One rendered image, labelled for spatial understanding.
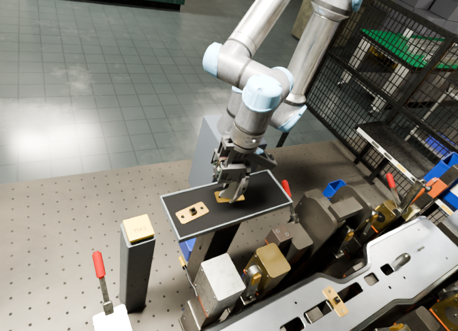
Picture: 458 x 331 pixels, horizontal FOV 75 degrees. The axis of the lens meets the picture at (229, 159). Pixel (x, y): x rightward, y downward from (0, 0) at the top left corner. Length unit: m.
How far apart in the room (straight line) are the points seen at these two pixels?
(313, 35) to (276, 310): 0.78
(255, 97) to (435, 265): 0.99
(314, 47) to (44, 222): 1.14
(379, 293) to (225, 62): 0.84
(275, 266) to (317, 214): 0.20
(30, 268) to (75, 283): 0.16
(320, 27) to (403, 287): 0.86
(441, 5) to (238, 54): 6.28
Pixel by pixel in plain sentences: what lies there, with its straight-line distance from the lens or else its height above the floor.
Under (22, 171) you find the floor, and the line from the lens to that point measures 2.52.
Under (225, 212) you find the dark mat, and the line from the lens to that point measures 0.83.
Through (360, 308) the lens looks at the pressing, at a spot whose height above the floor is 1.00.
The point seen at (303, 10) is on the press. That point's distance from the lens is 5.86.
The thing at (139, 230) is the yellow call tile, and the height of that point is 1.16.
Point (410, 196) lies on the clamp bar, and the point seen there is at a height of 1.15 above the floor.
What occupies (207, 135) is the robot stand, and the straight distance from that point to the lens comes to 1.20.
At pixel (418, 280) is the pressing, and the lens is 1.27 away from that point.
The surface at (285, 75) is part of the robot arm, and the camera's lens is 0.73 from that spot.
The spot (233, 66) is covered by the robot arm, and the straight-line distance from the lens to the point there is 0.73.
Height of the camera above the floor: 1.81
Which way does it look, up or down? 42 degrees down
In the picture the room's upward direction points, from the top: 20 degrees clockwise
